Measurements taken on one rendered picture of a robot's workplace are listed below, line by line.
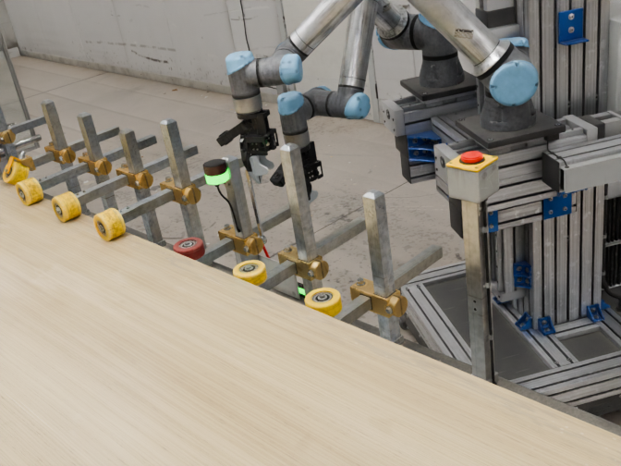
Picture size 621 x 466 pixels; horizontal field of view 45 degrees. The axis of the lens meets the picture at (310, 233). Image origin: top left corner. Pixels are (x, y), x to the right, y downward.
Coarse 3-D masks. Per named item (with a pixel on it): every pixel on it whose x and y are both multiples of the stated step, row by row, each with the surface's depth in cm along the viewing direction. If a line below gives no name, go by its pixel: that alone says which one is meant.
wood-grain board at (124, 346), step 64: (0, 192) 257; (0, 256) 209; (64, 256) 203; (128, 256) 197; (0, 320) 177; (64, 320) 172; (128, 320) 168; (192, 320) 164; (256, 320) 160; (320, 320) 156; (0, 384) 153; (64, 384) 149; (128, 384) 146; (192, 384) 143; (256, 384) 140; (320, 384) 137; (384, 384) 135; (448, 384) 132; (0, 448) 134; (64, 448) 132; (128, 448) 129; (192, 448) 127; (256, 448) 125; (320, 448) 122; (384, 448) 120; (448, 448) 118; (512, 448) 116; (576, 448) 114
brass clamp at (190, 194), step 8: (160, 184) 222; (168, 184) 220; (192, 184) 217; (176, 192) 218; (184, 192) 215; (192, 192) 215; (200, 192) 217; (176, 200) 219; (184, 200) 215; (192, 200) 216
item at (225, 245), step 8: (280, 208) 220; (288, 208) 219; (264, 216) 216; (272, 216) 216; (280, 216) 217; (288, 216) 220; (256, 224) 213; (264, 224) 213; (272, 224) 215; (256, 232) 212; (224, 240) 206; (232, 240) 206; (208, 248) 204; (216, 248) 203; (224, 248) 204; (232, 248) 207; (208, 256) 201; (216, 256) 203
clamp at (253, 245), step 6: (234, 228) 210; (222, 234) 209; (228, 234) 207; (234, 234) 207; (252, 234) 205; (234, 240) 206; (240, 240) 203; (246, 240) 203; (252, 240) 202; (258, 240) 203; (234, 246) 207; (240, 246) 205; (246, 246) 202; (252, 246) 202; (258, 246) 204; (240, 252) 206; (246, 252) 204; (252, 252) 203; (258, 252) 205
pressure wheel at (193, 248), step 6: (180, 240) 199; (186, 240) 199; (192, 240) 199; (198, 240) 198; (174, 246) 197; (180, 246) 197; (186, 246) 196; (192, 246) 195; (198, 246) 195; (180, 252) 194; (186, 252) 194; (192, 252) 194; (198, 252) 195; (204, 252) 198; (192, 258) 195; (198, 258) 196
